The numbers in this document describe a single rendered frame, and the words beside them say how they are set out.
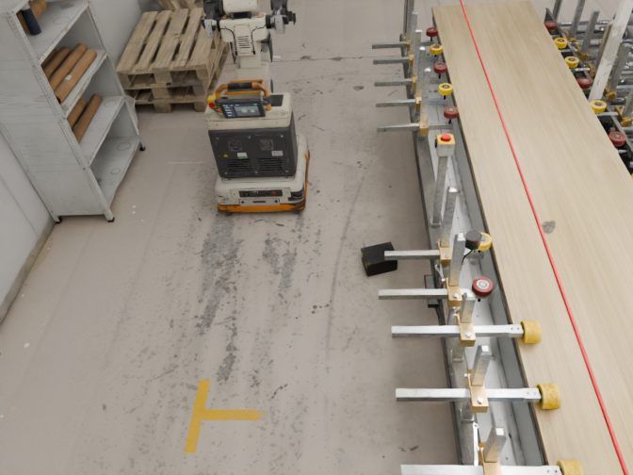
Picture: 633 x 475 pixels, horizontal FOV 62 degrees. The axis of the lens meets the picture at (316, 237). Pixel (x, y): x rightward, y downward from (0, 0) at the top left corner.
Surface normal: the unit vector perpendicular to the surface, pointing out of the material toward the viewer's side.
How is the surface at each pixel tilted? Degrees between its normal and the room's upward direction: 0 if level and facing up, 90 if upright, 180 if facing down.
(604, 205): 0
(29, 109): 90
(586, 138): 0
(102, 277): 0
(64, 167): 90
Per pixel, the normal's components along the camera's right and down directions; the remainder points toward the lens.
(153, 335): -0.07, -0.69
